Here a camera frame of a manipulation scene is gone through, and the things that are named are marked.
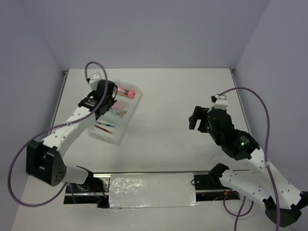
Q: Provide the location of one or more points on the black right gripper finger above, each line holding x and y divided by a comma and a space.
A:
197, 115
204, 125

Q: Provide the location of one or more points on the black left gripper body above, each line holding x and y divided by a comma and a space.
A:
112, 100

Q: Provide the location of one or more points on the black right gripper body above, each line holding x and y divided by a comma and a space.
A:
217, 138

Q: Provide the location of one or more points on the purple highlighter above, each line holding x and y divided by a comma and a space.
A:
117, 106

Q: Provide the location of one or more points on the blue capped marker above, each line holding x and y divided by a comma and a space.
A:
118, 112

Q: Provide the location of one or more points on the dark blue gel pen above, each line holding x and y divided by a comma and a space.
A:
105, 124

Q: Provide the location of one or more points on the red gel pen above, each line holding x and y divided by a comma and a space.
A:
103, 129

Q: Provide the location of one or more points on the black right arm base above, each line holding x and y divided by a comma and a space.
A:
206, 190

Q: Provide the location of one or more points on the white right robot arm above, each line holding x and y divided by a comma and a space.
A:
281, 200

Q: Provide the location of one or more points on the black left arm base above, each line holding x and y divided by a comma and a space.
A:
95, 193

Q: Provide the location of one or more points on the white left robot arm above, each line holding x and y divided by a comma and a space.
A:
44, 159

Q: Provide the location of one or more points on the clear plastic organizer tray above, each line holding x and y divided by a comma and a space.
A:
121, 123

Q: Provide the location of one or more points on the silver foil cover plate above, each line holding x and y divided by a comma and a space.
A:
151, 190

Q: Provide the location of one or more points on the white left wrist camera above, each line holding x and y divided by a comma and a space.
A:
93, 78

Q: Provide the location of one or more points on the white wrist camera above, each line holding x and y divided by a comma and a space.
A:
219, 102
93, 78

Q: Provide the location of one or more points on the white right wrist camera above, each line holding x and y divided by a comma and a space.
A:
219, 102

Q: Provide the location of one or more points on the aluminium table edge rail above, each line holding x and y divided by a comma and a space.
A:
65, 74

